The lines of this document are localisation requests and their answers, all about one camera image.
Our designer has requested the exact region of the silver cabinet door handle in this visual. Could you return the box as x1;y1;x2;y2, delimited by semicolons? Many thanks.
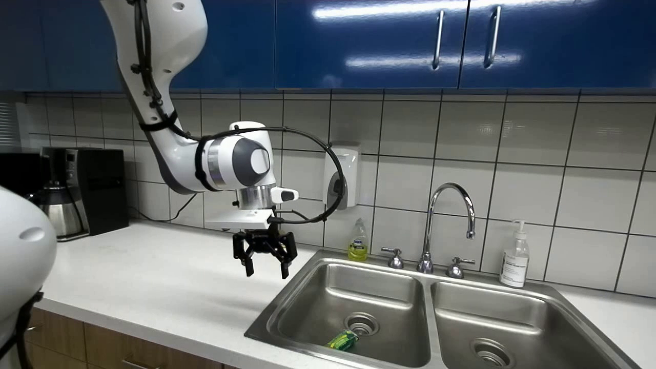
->
484;4;504;71
431;7;448;71

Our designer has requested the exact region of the chrome faucet handle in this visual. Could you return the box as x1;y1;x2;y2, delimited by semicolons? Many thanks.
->
379;245;408;270
444;256;477;280

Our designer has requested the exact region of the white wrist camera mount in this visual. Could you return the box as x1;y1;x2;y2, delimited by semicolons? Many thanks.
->
204;206;274;234

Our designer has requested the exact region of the chrome gooseneck faucet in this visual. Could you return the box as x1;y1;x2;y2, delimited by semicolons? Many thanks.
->
416;180;479;274

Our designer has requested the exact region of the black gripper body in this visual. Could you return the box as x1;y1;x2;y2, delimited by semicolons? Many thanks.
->
234;220;296;256

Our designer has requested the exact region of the steel coffee carafe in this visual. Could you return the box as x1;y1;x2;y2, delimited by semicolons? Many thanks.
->
28;182;89;241

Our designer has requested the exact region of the clear pump soap bottle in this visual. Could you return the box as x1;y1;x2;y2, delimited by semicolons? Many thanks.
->
498;219;531;289

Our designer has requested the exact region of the wooden base cabinet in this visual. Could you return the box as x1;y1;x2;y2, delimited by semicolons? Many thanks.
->
18;306;237;369

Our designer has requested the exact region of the stainless steel double sink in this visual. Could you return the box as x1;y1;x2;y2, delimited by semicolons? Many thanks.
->
244;248;644;369

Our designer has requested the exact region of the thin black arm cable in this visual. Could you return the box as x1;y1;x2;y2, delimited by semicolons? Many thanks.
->
125;0;346;225

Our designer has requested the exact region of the blue cabinet door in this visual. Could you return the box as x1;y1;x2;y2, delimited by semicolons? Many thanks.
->
460;0;656;95
171;0;278;94
0;0;131;94
273;0;471;94

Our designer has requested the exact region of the thick black base hose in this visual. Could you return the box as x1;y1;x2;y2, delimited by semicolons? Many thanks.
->
0;291;45;369

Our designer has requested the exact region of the black boxy appliance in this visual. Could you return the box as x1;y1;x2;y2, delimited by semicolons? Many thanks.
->
0;149;50;196

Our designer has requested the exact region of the green granola bar wrapper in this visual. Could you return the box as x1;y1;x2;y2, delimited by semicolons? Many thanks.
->
327;327;361;352

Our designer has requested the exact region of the white wall soap dispenser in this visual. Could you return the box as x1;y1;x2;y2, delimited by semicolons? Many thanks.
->
322;143;361;210

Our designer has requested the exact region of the black coffee maker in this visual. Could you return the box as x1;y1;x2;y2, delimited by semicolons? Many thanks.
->
42;143;131;238

